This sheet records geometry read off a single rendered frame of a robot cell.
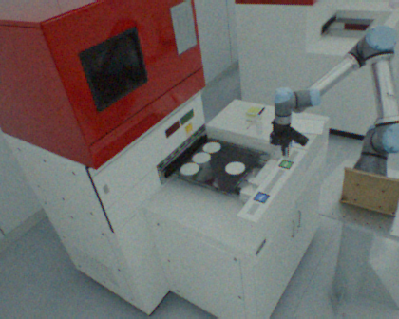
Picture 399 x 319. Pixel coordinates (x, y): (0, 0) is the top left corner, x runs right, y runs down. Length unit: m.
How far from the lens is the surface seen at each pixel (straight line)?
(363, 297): 2.48
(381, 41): 1.71
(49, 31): 1.29
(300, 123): 2.07
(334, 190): 1.87
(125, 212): 1.79
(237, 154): 1.96
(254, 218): 1.51
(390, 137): 1.64
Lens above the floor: 2.05
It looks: 36 degrees down
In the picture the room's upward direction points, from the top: 10 degrees counter-clockwise
